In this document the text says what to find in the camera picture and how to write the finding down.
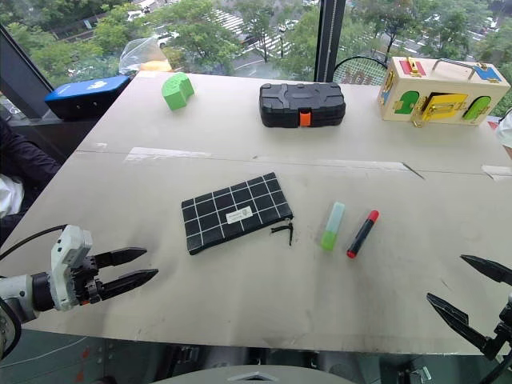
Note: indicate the green translucent glue stick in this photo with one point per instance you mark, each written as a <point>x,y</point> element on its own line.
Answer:
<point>333,228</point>

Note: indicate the blue flat box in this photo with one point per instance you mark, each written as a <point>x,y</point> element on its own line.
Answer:
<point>86,96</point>

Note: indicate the clear plastic bag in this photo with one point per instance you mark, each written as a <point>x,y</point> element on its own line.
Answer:
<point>138,56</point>

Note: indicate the black white-grid pencil case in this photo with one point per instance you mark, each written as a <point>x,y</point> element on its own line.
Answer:
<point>236,212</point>

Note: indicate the black tool case orange latch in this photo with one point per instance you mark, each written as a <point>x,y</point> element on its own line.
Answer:
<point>302,104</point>

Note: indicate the black window frame post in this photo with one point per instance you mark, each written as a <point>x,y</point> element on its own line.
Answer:
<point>329,40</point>

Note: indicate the black marker with red ends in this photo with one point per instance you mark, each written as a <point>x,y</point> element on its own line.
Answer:
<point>362,235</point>

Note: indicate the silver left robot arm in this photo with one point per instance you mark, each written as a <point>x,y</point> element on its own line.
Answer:
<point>16,292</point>

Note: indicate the person in dark clothing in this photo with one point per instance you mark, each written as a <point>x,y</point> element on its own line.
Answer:
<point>24,160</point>

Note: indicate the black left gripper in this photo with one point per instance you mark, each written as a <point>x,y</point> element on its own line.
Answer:
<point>86,286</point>

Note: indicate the person in white clothing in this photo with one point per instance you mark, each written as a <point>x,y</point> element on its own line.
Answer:
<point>505,130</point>

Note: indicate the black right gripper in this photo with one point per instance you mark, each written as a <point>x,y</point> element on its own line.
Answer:
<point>505,332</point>

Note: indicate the green curved plastic block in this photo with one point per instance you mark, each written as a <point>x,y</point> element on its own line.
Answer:
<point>176,92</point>

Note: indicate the grey rounded robot body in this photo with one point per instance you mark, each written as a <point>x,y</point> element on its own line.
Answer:
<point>256,374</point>

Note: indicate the dark rounded robot shape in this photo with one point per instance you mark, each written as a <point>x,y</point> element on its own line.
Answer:
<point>9,328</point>

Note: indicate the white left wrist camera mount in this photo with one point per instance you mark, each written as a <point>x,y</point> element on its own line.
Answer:
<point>68,250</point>

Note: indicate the wooden lock busy box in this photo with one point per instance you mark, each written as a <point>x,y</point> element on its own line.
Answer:
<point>436,92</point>

